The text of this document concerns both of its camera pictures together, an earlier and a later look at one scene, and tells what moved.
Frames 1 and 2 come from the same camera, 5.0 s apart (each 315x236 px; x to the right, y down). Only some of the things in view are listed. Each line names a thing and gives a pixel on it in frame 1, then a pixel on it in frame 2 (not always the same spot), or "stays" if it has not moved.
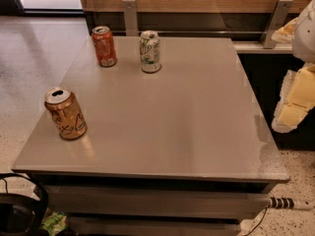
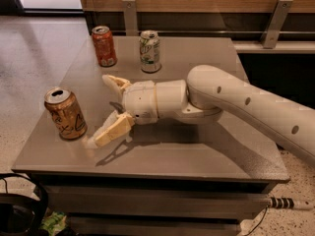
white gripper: x=305 y=33 to x=139 y=101
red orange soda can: x=104 y=46 stays
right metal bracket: x=278 y=21 stays
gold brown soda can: x=67 y=112 stays
